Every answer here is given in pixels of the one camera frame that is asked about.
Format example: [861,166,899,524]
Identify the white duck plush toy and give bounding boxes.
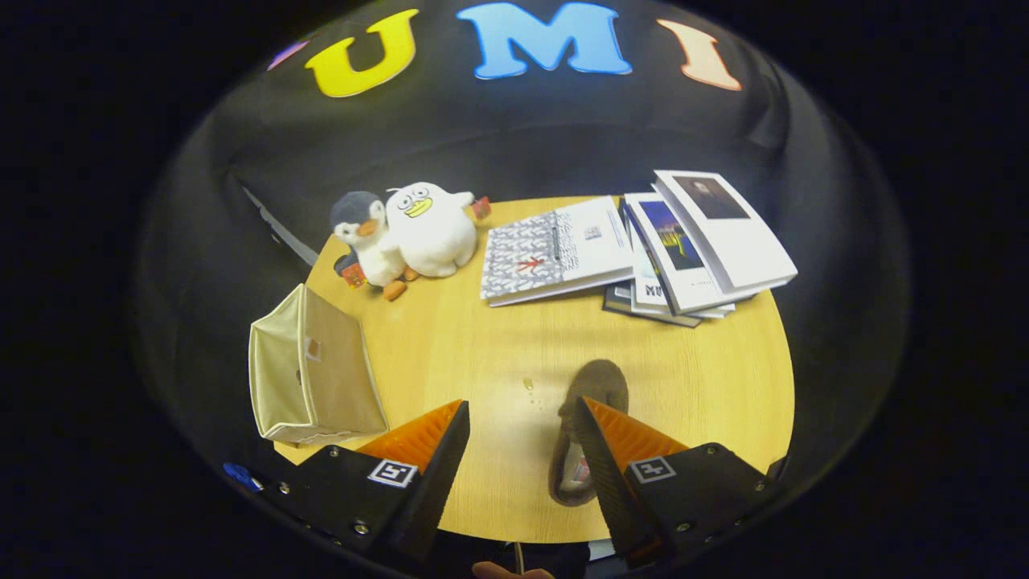
[384,182,493,279]

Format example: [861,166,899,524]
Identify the white book dark portrait cover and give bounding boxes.
[651,169,799,294]

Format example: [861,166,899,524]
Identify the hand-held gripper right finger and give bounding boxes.
[572,396,785,568]

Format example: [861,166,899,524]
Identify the brown fuzzy shoe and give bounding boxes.
[548,359,630,507]

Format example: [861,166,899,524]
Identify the white book black lettering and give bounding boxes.
[627,233,736,320]

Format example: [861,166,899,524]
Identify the blue cloth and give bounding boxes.
[223,462,264,493]

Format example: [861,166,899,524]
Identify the dark thin book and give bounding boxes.
[603,281,702,329]

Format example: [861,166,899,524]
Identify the grey penguin plush toy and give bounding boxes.
[330,191,419,302]

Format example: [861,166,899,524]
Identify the beige fabric storage box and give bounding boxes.
[248,283,391,448]

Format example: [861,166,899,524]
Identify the grey patterned white book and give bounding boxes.
[480,195,636,309]

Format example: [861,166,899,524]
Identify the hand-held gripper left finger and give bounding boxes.
[257,400,471,564]

